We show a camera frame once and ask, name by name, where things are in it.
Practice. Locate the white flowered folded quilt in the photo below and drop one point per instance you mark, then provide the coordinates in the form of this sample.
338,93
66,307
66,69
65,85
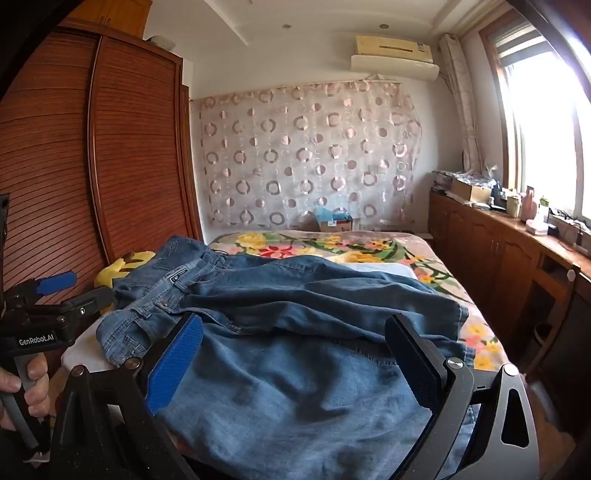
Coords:
83,350

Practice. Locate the long wooden cabinet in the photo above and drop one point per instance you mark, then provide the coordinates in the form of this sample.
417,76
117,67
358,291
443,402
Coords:
485,244

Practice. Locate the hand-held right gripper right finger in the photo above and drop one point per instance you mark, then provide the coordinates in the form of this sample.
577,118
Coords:
413,369

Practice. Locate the small cardboard box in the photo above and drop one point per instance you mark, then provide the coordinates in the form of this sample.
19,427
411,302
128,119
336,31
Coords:
336,226

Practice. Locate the white patterned window curtain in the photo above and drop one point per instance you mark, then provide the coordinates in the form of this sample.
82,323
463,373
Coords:
457,83

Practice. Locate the circle patterned wall curtain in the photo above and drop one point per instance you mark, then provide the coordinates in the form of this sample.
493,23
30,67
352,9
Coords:
300,152

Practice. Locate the cream wall air conditioner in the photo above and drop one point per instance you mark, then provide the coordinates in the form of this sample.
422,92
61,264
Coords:
392,64

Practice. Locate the wooden chair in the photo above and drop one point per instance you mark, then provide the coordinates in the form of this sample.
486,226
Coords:
565,295

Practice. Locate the pink floral blanket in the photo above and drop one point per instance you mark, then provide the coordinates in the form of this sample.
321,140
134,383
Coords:
369,244

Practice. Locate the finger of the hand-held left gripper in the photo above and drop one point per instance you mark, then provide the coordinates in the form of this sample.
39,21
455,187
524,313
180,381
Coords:
57,282
87,302

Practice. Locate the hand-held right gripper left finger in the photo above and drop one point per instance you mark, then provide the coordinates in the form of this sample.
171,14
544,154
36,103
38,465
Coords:
175,364

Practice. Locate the person's left hand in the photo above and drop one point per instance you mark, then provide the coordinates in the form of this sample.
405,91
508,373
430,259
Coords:
37,376

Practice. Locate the yellow plush toy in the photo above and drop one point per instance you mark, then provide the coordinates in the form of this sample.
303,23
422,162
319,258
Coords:
108,274

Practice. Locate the blue plastic bag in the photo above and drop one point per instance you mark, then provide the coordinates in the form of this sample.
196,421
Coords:
330,213

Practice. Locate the open cardboard box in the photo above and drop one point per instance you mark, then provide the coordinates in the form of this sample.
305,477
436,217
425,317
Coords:
471,189

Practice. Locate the stack of papers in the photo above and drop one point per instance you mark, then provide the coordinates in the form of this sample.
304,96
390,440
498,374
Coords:
442,181

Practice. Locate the brown wooden wardrobe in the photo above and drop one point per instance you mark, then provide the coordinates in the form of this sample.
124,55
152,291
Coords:
129,138

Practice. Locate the green capped bottle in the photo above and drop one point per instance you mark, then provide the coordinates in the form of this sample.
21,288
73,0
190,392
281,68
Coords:
544,210

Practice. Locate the wooden framed window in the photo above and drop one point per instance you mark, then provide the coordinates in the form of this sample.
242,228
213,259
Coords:
545,129

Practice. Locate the white jar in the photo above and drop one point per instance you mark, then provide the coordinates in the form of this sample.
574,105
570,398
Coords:
513,206

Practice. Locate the white tissue box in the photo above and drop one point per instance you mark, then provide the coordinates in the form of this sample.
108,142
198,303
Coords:
540,228

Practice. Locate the blue denim pants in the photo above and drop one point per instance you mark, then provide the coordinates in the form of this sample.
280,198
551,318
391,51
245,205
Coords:
277,369

